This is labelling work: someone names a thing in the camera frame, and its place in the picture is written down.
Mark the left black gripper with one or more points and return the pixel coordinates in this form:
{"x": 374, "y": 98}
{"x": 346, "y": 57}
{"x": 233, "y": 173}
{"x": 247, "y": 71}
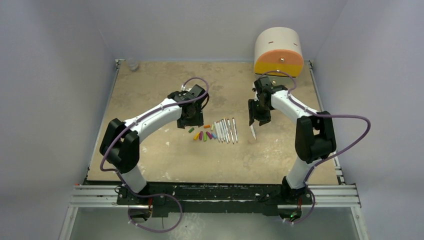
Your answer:
{"x": 197, "y": 121}

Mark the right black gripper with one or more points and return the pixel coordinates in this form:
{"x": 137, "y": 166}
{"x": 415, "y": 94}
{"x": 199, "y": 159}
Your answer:
{"x": 259, "y": 110}

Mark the purple cap marker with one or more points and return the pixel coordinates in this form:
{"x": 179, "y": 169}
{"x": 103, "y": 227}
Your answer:
{"x": 230, "y": 129}

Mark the magenta pen cap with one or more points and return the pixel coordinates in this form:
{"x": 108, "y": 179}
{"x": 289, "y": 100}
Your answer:
{"x": 210, "y": 136}

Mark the dark green cap marker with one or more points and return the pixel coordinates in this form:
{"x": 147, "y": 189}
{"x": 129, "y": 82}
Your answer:
{"x": 235, "y": 130}

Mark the magenta cap marker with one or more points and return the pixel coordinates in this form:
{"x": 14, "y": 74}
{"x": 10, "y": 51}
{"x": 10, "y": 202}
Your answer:
{"x": 224, "y": 129}

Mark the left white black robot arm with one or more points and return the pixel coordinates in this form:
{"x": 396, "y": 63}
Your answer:
{"x": 120, "y": 145}

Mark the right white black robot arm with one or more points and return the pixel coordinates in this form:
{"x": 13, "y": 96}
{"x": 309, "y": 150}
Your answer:
{"x": 314, "y": 134}

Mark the round three-drawer cabinet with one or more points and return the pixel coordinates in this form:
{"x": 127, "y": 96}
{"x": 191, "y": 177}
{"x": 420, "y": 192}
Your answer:
{"x": 278, "y": 48}

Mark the clear plastic cup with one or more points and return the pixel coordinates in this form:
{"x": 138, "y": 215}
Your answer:
{"x": 133, "y": 64}

